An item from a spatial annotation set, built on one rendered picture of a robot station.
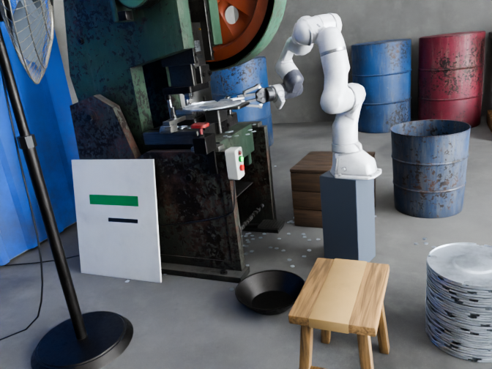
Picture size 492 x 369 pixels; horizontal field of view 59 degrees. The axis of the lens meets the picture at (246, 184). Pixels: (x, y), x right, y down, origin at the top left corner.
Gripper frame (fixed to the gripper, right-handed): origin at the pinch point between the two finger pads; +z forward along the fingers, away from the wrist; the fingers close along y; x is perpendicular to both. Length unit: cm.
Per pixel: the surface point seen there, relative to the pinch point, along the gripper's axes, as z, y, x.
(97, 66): 59, 24, -27
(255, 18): -20.5, 37.9, -9.6
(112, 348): 90, -75, 49
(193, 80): 22.4, 12.8, 0.7
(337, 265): 20, -44, 96
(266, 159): -13.6, -34.5, 0.6
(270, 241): -6, -78, 9
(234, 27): -15.0, 34.9, -22.5
